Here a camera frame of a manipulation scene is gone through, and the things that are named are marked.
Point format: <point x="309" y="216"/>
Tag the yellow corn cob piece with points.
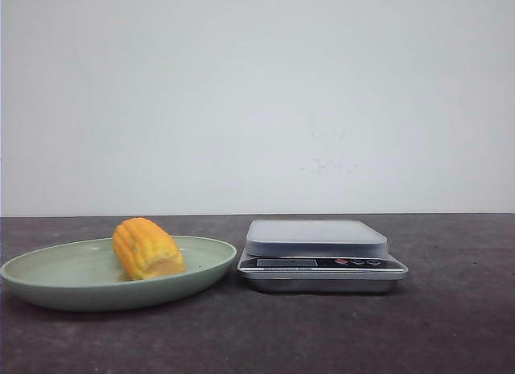
<point x="145" y="250"/>

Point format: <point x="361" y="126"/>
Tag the silver digital kitchen scale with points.
<point x="318" y="256"/>

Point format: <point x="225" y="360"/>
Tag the pale green plate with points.
<point x="86" y="276"/>

